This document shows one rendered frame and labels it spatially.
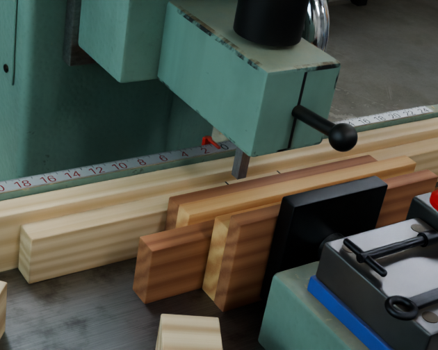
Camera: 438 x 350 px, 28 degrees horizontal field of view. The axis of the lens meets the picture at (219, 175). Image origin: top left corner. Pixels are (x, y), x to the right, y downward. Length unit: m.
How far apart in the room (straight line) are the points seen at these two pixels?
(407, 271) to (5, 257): 0.28
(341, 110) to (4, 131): 2.40
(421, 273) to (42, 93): 0.39
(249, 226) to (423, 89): 2.95
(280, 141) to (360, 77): 2.86
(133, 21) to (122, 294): 0.21
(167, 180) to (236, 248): 0.11
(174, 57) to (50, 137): 0.18
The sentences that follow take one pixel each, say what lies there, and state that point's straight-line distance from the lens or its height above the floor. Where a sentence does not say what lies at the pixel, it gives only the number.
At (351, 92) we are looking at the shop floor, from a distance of 3.33.
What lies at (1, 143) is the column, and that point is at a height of 0.88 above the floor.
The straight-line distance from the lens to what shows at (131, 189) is 0.67.
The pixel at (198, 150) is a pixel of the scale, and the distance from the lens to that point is 0.72.
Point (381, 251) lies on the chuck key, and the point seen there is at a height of 1.01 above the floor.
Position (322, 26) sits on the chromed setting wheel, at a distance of 0.79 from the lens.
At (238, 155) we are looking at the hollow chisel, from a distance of 0.69.
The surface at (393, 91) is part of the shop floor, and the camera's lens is 3.44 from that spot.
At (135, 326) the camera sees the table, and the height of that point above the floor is 0.90.
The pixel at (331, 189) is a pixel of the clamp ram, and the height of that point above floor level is 1.00.
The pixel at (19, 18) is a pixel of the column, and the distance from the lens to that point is 0.78.
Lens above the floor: 1.30
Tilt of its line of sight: 30 degrees down
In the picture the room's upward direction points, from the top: 10 degrees clockwise
